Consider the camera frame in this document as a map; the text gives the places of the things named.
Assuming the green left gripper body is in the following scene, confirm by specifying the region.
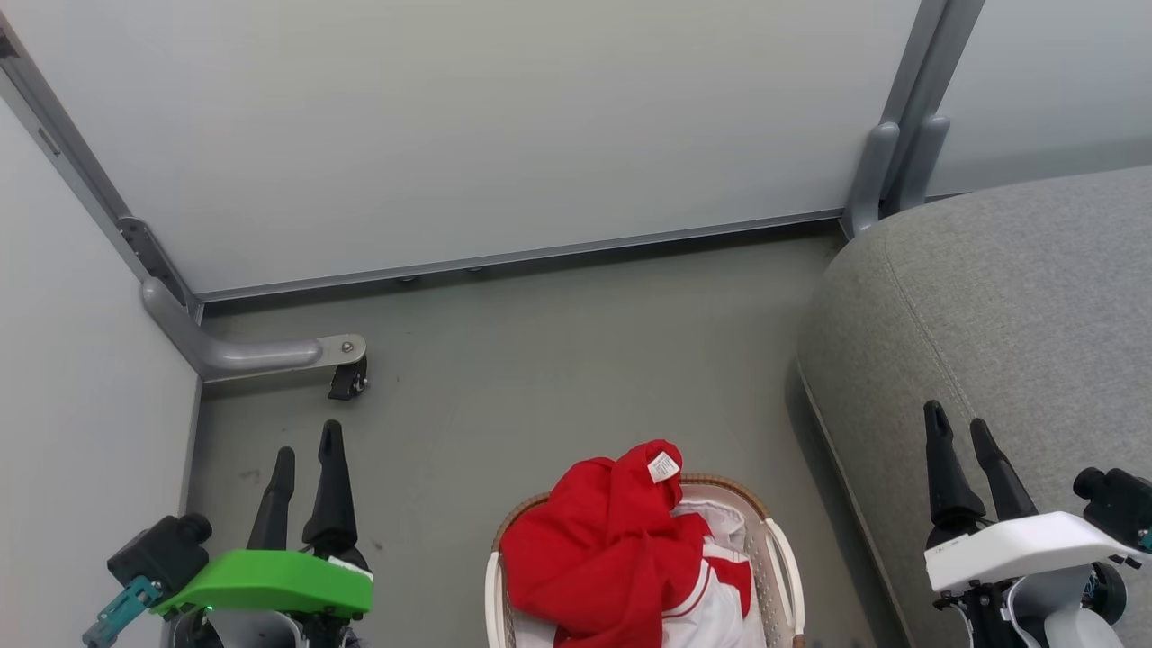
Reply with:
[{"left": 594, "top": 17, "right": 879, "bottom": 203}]
[{"left": 151, "top": 549, "right": 374, "bottom": 648}]

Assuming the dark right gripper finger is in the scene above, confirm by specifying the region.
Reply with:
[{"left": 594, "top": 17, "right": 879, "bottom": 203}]
[
  {"left": 923, "top": 400, "right": 987, "bottom": 534},
  {"left": 969, "top": 418, "right": 1039, "bottom": 522}
]

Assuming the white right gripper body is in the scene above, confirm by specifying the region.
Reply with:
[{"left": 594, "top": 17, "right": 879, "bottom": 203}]
[{"left": 925, "top": 511, "right": 1144, "bottom": 648}]

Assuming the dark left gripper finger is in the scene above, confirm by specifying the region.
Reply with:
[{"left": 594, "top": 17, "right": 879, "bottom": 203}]
[
  {"left": 301, "top": 419, "right": 359, "bottom": 554},
  {"left": 247, "top": 446, "right": 296, "bottom": 552}
]

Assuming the red and white jersey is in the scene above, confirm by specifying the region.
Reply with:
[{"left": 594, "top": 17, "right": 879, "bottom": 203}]
[{"left": 661, "top": 499, "right": 768, "bottom": 648}]

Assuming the plain red garment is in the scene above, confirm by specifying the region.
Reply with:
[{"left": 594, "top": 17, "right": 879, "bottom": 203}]
[{"left": 499, "top": 439, "right": 753, "bottom": 648}]

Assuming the grey fabric sofa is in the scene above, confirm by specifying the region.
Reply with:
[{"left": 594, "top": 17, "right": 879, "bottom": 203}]
[{"left": 796, "top": 165, "right": 1152, "bottom": 648}]

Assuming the black caster wheel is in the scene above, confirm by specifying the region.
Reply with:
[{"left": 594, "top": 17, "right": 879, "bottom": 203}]
[{"left": 327, "top": 357, "right": 369, "bottom": 401}]

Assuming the grey partition foot bar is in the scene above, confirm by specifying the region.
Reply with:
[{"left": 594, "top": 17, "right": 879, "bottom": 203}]
[{"left": 141, "top": 276, "right": 368, "bottom": 381}]

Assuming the white laundry basket brown rim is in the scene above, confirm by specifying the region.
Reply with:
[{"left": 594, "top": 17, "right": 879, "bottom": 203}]
[{"left": 484, "top": 474, "right": 806, "bottom": 648}]

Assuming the teal left cable connector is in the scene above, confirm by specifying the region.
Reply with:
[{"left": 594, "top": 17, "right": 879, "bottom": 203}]
[{"left": 83, "top": 576, "right": 163, "bottom": 648}]

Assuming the grey partition bottom rail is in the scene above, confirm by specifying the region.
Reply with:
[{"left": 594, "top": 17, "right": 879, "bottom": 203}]
[{"left": 193, "top": 209, "right": 849, "bottom": 303}]

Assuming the grey double partition post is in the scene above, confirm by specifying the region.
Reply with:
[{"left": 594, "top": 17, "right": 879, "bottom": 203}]
[{"left": 841, "top": 0, "right": 987, "bottom": 240}]

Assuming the grey partition corner post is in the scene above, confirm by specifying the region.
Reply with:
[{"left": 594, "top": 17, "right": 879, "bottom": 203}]
[{"left": 0, "top": 13, "right": 204, "bottom": 318}]

